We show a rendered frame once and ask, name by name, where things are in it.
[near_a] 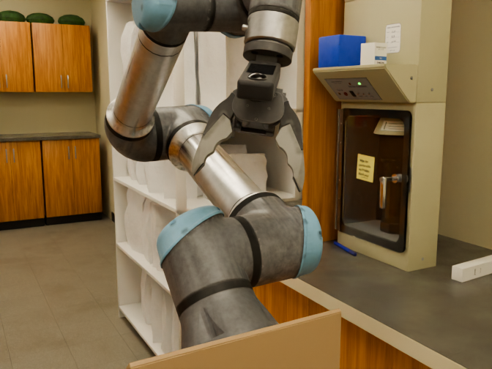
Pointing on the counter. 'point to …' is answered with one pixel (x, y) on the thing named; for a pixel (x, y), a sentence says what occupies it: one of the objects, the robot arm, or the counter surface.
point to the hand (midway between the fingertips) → (246, 184)
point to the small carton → (373, 53)
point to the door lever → (385, 189)
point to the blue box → (340, 50)
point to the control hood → (394, 77)
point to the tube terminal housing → (427, 17)
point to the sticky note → (365, 168)
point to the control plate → (340, 85)
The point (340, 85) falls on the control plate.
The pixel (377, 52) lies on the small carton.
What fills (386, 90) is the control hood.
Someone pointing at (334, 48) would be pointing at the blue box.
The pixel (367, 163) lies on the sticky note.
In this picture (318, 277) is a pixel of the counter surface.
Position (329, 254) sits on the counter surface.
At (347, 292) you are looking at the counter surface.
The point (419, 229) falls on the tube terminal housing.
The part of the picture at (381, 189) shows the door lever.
